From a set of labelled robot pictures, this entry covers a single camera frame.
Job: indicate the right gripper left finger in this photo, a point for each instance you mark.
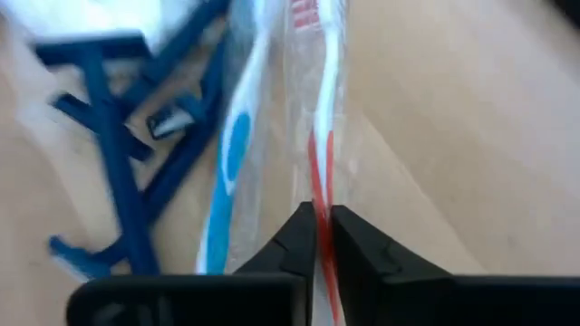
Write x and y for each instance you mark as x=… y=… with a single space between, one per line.
x=226 y=299

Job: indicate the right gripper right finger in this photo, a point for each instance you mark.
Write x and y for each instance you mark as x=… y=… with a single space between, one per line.
x=430 y=303

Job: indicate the blue white toothbrush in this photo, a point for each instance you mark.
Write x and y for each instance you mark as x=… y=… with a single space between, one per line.
x=235 y=145

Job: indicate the red white toothbrush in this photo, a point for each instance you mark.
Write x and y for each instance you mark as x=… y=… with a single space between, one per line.
x=322 y=113

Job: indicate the clear bag of cotton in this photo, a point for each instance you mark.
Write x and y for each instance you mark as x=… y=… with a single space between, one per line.
x=90 y=13

